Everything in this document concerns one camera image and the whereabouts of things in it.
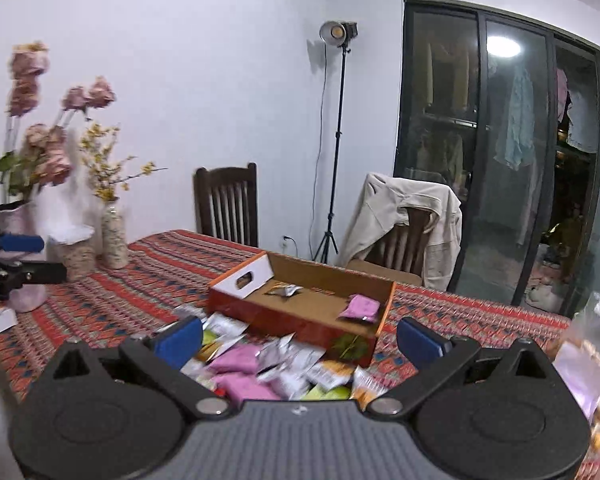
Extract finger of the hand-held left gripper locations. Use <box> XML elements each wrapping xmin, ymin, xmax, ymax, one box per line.
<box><xmin>0</xmin><ymin>229</ymin><xmax>46</xmax><ymax>254</ymax></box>
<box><xmin>0</xmin><ymin>254</ymin><xmax>67</xmax><ymax>286</ymax></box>

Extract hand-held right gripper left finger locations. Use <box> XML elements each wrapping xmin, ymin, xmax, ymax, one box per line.
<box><xmin>54</xmin><ymin>316</ymin><xmax>233</xmax><ymax>420</ymax></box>

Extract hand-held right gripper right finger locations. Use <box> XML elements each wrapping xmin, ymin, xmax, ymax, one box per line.
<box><xmin>368</xmin><ymin>316</ymin><xmax>553</xmax><ymax>419</ymax></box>

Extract pile of mixed snack packets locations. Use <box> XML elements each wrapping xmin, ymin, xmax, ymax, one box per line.
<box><xmin>155</xmin><ymin>307</ymin><xmax>387</xmax><ymax>404</ymax></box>

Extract pink snack packet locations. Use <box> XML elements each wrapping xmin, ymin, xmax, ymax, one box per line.
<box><xmin>338</xmin><ymin>294</ymin><xmax>381</xmax><ymax>322</ymax></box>

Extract silver orange snack packet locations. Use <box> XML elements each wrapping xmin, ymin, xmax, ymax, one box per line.
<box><xmin>264</xmin><ymin>282</ymin><xmax>304</xmax><ymax>299</ymax></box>

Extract orange cardboard box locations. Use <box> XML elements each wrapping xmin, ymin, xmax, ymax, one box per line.
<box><xmin>207</xmin><ymin>251</ymin><xmax>397</xmax><ymax>369</ymax></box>

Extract red patterned tablecloth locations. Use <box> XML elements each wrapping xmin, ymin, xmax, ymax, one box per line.
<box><xmin>0</xmin><ymin>229</ymin><xmax>600</xmax><ymax>480</ymax></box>

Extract tall speckled vase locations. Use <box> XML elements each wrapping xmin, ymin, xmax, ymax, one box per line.
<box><xmin>101</xmin><ymin>199</ymin><xmax>130</xmax><ymax>270</ymax></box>

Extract wooden chair with tan seat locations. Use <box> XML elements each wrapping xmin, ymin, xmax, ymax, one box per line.
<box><xmin>346</xmin><ymin>207</ymin><xmax>433</xmax><ymax>287</ymax></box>

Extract pink flowers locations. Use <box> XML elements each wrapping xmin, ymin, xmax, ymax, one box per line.
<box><xmin>0</xmin><ymin>41</ymin><xmax>117</xmax><ymax>202</ymax></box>

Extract yellow flower branches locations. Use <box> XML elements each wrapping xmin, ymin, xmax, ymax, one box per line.
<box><xmin>79</xmin><ymin>122</ymin><xmax>169</xmax><ymax>207</ymax></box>

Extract white slippers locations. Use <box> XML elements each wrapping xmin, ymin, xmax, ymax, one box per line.
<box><xmin>524</xmin><ymin>280</ymin><xmax>567</xmax><ymax>312</ymax></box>

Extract chair with beige jacket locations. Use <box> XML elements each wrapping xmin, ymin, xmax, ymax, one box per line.
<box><xmin>337</xmin><ymin>172</ymin><xmax>464</xmax><ymax>292</ymax></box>

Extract dark wooden chair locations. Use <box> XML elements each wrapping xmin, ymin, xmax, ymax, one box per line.
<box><xmin>193</xmin><ymin>162</ymin><xmax>259</xmax><ymax>249</ymax></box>

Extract clear plastic bag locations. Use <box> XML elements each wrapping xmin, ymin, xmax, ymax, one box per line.
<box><xmin>551</xmin><ymin>292</ymin><xmax>600</xmax><ymax>463</ymax></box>

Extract black light stand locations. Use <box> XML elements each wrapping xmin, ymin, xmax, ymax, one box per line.
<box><xmin>312</xmin><ymin>49</ymin><xmax>352</xmax><ymax>265</ymax></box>

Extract black framed glass sliding door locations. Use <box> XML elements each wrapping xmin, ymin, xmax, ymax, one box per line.
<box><xmin>393</xmin><ymin>0</ymin><xmax>600</xmax><ymax>319</ymax></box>

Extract hanging light blue garment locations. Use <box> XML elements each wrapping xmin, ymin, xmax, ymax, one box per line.
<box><xmin>494</xmin><ymin>64</ymin><xmax>537</xmax><ymax>172</ymax></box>

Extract studio light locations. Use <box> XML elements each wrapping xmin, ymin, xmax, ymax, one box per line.
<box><xmin>319</xmin><ymin>20</ymin><xmax>359</xmax><ymax>56</ymax></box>

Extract black power cable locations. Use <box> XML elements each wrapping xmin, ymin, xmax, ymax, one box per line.
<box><xmin>307</xmin><ymin>80</ymin><xmax>331</xmax><ymax>261</ymax></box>

